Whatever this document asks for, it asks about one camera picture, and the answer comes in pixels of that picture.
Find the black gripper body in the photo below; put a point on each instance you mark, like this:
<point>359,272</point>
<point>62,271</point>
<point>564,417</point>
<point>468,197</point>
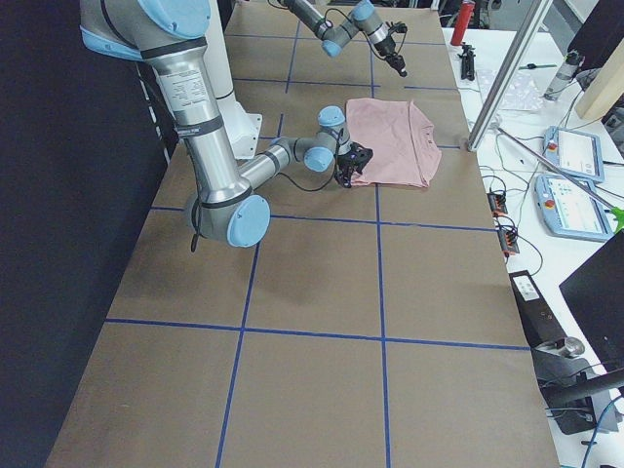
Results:
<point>388,50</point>
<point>347,168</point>

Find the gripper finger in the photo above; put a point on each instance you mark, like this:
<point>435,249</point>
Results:
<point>341,179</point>
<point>395,63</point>
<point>404,72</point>
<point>351,180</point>

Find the pink Snoopy t-shirt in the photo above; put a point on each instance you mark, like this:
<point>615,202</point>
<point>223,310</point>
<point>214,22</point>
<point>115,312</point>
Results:
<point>401,138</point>

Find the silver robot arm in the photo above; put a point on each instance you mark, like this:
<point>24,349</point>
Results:
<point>363,18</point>
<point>171,37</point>

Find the small black tripod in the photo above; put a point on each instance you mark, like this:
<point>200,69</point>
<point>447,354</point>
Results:
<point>467,62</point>

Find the red water bottle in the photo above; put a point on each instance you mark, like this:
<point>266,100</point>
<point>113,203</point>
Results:
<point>464,15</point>

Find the upper orange connector block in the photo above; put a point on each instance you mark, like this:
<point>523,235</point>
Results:
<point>497,204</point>

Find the orange connector block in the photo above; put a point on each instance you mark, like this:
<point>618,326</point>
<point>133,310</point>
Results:
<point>508,240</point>
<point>497,204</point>

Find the clear grey water bottle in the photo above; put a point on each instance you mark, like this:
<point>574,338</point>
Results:
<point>564,76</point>

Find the lower orange connector block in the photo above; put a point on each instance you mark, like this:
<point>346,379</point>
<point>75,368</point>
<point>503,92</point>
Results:
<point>508,240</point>

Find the upper blue teach pendant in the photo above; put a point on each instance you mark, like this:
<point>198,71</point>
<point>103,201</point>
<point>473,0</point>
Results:
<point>575,153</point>

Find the blue teach pendant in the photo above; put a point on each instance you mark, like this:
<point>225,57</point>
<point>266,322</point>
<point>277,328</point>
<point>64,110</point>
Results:
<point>569,212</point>
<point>575,153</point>

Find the wooden beam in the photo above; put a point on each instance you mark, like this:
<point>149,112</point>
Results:
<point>605,90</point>

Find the lower blue teach pendant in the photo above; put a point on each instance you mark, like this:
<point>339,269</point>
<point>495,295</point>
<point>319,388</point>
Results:
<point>569,212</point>

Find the black box with label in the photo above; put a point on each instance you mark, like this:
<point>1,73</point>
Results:
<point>539,321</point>

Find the black monitor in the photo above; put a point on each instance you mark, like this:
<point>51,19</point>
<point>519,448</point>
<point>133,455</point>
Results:
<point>593,294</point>

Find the aluminium frame post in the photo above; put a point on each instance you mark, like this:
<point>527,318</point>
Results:
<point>534,17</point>

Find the black camera stand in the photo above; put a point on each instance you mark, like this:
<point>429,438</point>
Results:
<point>577,395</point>

